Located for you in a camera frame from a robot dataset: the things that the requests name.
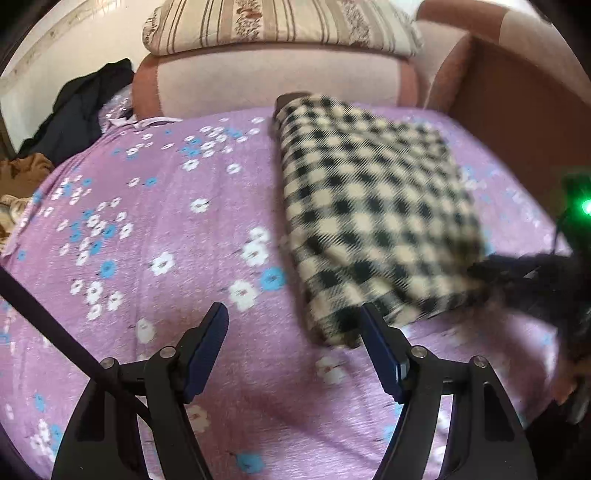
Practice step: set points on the pink brown sofa armrest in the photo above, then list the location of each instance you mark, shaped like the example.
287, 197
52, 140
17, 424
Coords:
438, 60

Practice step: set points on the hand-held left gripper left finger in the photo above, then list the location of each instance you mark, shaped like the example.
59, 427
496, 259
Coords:
207, 346

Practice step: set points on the dark jacket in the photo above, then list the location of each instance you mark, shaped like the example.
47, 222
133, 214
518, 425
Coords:
74, 115

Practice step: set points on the brown cloth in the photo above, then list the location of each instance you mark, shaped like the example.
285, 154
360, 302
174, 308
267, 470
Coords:
23, 173

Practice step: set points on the brown white patterned blanket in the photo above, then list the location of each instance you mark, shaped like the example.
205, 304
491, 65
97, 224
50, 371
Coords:
11, 217

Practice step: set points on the purple floral bed sheet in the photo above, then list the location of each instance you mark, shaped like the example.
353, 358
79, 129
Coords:
161, 194

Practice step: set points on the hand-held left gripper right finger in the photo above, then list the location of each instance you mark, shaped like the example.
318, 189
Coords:
385, 350

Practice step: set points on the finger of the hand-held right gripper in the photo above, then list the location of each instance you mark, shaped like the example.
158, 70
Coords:
508, 272

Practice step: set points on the black cream checkered coat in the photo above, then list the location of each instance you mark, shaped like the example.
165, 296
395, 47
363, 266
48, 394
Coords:
369, 207

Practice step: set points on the striped floral pillow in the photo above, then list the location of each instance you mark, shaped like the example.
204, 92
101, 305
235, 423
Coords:
277, 23

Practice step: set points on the pink padded headboard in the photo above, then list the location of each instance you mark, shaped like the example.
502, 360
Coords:
277, 83

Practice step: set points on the lilac floral pillow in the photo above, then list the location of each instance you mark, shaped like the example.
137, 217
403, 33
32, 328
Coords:
117, 104

